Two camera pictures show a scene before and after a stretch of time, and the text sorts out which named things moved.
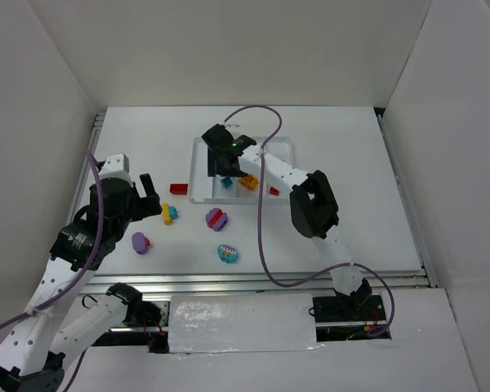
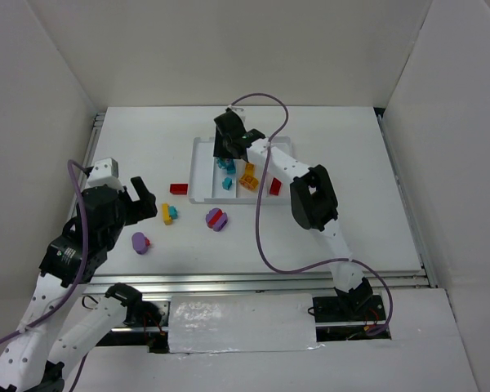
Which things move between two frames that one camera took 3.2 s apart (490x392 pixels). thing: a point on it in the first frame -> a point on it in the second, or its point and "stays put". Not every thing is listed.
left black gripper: [143, 202] stays put
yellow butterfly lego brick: [249, 182] stays put
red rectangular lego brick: [179, 189] stays put
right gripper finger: [214, 164] -> [220, 149]
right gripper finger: [229, 168] -> [238, 153]
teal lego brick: [226, 181] stays put
